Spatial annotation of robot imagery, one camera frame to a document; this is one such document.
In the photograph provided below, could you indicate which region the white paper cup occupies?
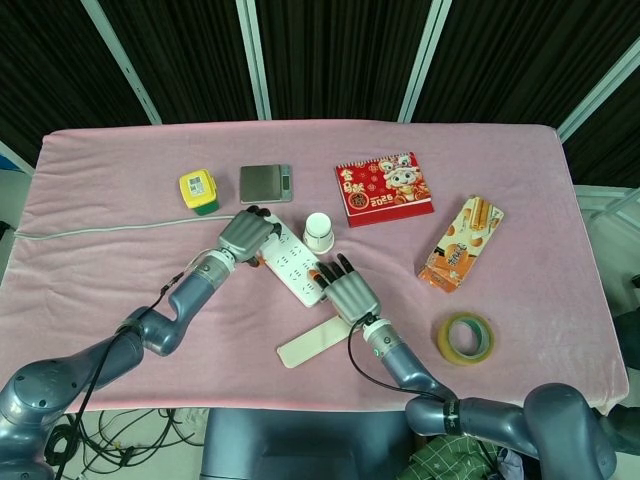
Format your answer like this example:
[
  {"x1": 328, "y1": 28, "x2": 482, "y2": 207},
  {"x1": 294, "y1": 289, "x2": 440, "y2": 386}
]
[{"x1": 302, "y1": 212, "x2": 335, "y2": 254}]

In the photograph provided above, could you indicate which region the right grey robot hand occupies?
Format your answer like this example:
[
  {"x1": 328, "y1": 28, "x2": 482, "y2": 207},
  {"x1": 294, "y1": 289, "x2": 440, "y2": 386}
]
[{"x1": 308, "y1": 252, "x2": 382, "y2": 325}]

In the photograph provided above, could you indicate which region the white power strip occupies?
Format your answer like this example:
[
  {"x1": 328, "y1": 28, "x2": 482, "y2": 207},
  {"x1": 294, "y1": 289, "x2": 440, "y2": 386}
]
[{"x1": 254, "y1": 214, "x2": 334, "y2": 308}]

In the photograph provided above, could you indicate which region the white partition post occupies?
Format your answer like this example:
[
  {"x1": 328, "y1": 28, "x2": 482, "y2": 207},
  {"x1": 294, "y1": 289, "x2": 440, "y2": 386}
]
[
  {"x1": 82, "y1": 0, "x2": 162, "y2": 125},
  {"x1": 399, "y1": 0, "x2": 451, "y2": 123},
  {"x1": 557, "y1": 47, "x2": 640, "y2": 142},
  {"x1": 234, "y1": 0, "x2": 274, "y2": 121}
]

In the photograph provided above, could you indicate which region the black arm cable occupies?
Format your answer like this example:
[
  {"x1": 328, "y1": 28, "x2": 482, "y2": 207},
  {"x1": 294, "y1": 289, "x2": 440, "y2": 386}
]
[
  {"x1": 49, "y1": 272, "x2": 186, "y2": 480},
  {"x1": 346, "y1": 314, "x2": 459, "y2": 404}
]

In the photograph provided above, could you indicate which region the white frame with blue strip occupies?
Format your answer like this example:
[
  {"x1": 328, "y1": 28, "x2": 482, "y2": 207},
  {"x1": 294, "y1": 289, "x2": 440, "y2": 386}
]
[{"x1": 0, "y1": 141, "x2": 36, "y2": 175}]

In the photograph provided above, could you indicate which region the grey power strip cable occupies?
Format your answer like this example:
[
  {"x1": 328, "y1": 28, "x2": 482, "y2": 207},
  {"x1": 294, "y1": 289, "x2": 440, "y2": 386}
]
[{"x1": 13, "y1": 213, "x2": 236, "y2": 242}]

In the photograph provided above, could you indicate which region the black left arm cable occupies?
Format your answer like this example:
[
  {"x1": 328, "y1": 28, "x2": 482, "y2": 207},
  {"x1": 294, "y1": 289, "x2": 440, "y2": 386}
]
[{"x1": 49, "y1": 272, "x2": 186, "y2": 480}]

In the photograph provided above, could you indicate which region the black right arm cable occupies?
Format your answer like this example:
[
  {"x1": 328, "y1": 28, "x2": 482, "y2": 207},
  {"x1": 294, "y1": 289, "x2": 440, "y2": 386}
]
[{"x1": 346, "y1": 314, "x2": 459, "y2": 404}]

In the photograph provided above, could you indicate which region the yellow green mini bin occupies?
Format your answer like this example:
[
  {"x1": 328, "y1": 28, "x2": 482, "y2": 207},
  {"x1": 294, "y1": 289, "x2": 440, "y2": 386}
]
[{"x1": 178, "y1": 169, "x2": 223, "y2": 219}]

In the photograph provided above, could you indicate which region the grey metal rack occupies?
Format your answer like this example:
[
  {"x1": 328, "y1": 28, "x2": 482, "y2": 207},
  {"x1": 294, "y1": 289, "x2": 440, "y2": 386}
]
[{"x1": 573, "y1": 183, "x2": 640, "y2": 321}]

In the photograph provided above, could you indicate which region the yellow tape roll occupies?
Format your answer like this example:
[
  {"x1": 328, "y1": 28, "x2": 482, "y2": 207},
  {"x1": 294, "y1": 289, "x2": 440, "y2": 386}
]
[{"x1": 437, "y1": 311, "x2": 497, "y2": 367}]

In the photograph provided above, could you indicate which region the black floor cable bundle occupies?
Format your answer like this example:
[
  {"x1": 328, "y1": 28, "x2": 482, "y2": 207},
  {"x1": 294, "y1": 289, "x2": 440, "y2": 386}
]
[{"x1": 42, "y1": 407, "x2": 201, "y2": 480}]

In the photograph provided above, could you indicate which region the black ribbed partition panel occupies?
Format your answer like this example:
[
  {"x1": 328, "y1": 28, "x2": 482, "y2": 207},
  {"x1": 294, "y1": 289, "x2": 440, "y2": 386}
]
[
  {"x1": 413, "y1": 0, "x2": 640, "y2": 136},
  {"x1": 0, "y1": 0, "x2": 151, "y2": 167},
  {"x1": 254, "y1": 0, "x2": 432, "y2": 121},
  {"x1": 563, "y1": 94, "x2": 640, "y2": 187},
  {"x1": 99, "y1": 0, "x2": 261, "y2": 124}
]

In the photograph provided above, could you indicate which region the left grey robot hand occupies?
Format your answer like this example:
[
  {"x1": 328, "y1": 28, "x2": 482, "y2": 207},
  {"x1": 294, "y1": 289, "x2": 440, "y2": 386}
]
[{"x1": 217, "y1": 204, "x2": 282, "y2": 269}]

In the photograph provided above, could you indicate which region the orange snack box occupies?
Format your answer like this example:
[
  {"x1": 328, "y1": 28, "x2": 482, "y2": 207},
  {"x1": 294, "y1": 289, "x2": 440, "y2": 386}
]
[{"x1": 417, "y1": 195, "x2": 505, "y2": 292}]

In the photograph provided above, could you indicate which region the pink tablecloth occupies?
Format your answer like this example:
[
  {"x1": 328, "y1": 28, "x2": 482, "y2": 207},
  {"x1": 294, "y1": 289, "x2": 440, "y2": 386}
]
[{"x1": 0, "y1": 118, "x2": 630, "y2": 416}]

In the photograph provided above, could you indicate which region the red desk calendar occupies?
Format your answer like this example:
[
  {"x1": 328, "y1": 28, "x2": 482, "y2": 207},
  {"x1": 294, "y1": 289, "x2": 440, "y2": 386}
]
[{"x1": 333, "y1": 151, "x2": 436, "y2": 230}]

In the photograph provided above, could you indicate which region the silver digital scale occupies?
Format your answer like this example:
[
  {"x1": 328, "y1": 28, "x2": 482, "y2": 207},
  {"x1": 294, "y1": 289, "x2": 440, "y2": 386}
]
[{"x1": 238, "y1": 164, "x2": 294, "y2": 206}]

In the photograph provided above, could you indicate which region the green checked cloth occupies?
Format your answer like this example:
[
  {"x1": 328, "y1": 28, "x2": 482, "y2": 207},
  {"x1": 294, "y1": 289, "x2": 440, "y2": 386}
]
[{"x1": 409, "y1": 434, "x2": 506, "y2": 480}]

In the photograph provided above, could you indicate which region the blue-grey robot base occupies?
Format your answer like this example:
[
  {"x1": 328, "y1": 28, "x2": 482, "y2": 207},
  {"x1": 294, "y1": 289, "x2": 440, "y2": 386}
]
[{"x1": 199, "y1": 407, "x2": 419, "y2": 480}]

